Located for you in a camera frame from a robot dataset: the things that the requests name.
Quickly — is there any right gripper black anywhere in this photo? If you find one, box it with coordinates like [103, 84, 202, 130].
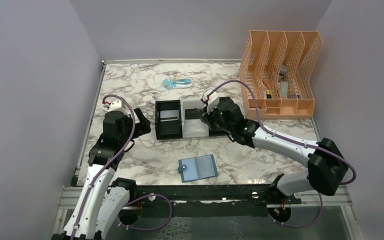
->
[201, 102, 234, 134]

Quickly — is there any white credit card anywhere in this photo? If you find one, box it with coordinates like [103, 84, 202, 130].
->
[159, 110, 179, 122]

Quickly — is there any blue leather card holder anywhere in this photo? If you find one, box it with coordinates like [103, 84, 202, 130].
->
[177, 154, 219, 183]

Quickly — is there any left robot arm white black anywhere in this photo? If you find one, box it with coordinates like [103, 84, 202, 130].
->
[51, 108, 151, 240]

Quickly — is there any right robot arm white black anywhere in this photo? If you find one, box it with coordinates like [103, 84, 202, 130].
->
[196, 98, 349, 204]

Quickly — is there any black card in middle tray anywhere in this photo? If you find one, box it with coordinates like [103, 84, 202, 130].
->
[184, 108, 199, 120]

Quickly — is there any white middle tray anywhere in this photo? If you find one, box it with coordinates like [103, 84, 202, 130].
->
[180, 98, 209, 138]

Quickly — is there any black right tray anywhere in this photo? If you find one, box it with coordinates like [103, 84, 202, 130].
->
[208, 97, 234, 135]

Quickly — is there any black tray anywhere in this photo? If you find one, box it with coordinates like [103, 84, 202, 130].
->
[208, 97, 234, 135]
[155, 100, 183, 140]

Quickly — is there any black left tray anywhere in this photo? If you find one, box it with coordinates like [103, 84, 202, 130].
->
[155, 100, 183, 140]

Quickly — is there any blue blister pack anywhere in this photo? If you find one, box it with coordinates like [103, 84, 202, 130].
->
[162, 77, 194, 90]

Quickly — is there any grey item in organizer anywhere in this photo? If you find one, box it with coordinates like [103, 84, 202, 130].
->
[279, 81, 289, 99]

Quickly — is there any orange plastic file organizer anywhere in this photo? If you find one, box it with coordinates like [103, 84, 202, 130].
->
[239, 30, 323, 120]

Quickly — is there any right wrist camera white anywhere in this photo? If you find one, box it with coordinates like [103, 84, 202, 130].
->
[201, 89, 220, 111]

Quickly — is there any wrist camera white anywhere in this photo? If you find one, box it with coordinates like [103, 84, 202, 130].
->
[107, 100, 131, 115]
[201, 89, 220, 111]

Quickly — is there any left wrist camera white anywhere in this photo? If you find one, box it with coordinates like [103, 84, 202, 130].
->
[107, 100, 131, 115]

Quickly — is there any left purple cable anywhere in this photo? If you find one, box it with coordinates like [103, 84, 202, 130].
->
[69, 94, 173, 240]

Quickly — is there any purple cable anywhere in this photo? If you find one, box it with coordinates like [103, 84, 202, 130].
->
[206, 79, 358, 229]
[69, 94, 173, 240]

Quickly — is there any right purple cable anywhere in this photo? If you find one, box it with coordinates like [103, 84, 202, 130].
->
[206, 79, 358, 229]

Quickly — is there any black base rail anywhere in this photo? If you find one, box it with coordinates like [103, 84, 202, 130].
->
[111, 183, 302, 205]

